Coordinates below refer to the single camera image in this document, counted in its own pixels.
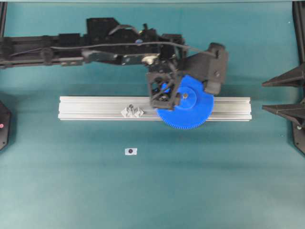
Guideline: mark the small white marker sticker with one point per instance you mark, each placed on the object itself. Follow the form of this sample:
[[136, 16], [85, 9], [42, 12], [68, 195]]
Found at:
[[131, 151]]

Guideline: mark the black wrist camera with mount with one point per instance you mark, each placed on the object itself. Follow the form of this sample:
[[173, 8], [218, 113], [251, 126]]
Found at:
[[208, 66]]

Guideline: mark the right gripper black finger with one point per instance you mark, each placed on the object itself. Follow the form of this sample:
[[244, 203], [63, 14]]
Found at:
[[292, 112], [293, 78]]

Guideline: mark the silver aluminium extrusion rail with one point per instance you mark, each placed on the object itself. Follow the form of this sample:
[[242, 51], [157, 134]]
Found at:
[[104, 108]]

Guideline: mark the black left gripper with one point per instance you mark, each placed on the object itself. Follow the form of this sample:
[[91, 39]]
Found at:
[[161, 55]]

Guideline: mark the large blue plastic gear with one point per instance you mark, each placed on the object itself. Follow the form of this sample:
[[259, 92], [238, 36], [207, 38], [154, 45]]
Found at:
[[193, 111]]

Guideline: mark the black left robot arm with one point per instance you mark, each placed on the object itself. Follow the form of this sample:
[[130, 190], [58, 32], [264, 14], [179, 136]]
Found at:
[[108, 41]]

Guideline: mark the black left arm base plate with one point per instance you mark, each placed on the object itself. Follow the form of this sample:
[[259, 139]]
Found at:
[[5, 118]]

